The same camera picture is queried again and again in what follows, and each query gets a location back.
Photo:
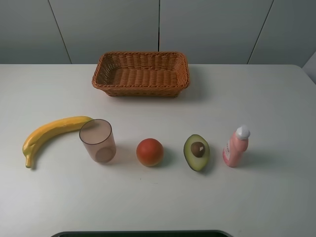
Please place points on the brown wicker basket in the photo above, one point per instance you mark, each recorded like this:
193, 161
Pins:
158, 74

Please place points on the red tomato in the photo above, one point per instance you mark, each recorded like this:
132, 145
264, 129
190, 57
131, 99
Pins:
150, 152

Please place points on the halved avocado with pit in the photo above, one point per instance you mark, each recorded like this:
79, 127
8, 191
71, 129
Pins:
196, 152

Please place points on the translucent pink plastic cup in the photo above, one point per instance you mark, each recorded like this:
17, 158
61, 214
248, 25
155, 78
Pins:
97, 137

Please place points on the pink bottle with white cap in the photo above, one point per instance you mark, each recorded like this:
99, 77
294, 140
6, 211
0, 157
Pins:
236, 146

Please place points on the yellow banana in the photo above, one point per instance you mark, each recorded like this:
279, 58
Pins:
48, 131

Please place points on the black tray edge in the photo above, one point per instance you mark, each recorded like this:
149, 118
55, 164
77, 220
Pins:
198, 233

